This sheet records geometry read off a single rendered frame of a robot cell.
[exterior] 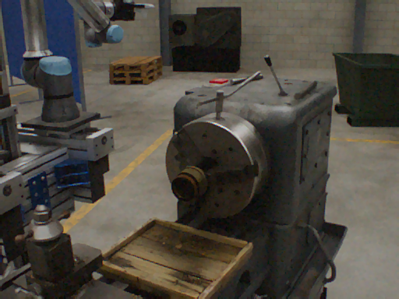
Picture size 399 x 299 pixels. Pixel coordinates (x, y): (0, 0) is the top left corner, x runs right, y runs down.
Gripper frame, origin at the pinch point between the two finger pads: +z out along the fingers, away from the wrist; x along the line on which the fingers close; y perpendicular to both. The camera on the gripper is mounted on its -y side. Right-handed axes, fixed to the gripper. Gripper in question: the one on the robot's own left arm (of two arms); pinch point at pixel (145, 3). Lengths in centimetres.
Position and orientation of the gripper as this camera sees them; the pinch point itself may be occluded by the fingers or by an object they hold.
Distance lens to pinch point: 214.7
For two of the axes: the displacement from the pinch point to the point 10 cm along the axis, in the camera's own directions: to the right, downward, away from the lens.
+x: 7.2, 3.4, -6.0
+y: -0.8, 9.1, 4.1
